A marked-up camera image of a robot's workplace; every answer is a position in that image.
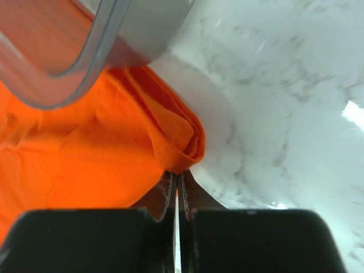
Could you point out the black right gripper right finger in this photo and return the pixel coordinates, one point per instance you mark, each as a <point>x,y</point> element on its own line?
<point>216,239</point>

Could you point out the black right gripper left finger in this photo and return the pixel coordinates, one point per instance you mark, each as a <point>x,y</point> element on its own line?
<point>136,239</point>

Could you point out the orange t shirt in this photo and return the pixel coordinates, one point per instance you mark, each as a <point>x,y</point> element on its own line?
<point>106,149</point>

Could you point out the clear grey plastic bin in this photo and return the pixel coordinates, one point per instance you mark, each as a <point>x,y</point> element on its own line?
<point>52,52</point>

